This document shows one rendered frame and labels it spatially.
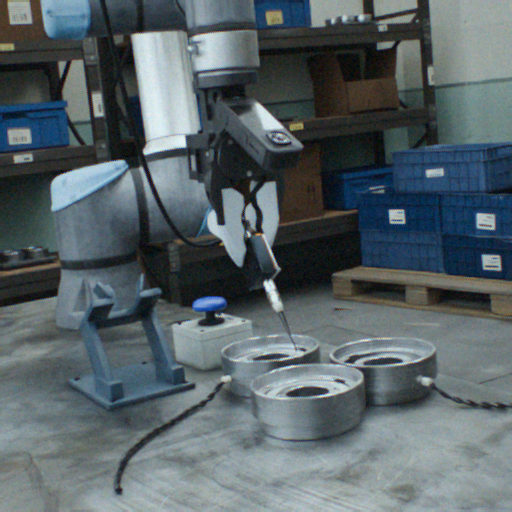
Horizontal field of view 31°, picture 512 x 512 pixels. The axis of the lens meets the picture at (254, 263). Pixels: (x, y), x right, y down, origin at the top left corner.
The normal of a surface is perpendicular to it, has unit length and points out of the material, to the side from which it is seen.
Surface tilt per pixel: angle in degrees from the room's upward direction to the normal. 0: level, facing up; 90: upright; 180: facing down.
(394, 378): 90
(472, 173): 90
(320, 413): 90
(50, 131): 90
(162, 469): 0
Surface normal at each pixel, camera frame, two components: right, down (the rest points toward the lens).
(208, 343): 0.54, 0.09
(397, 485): -0.10, -0.98
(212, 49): -0.31, 0.19
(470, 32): -0.83, 0.18
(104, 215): 0.26, 0.14
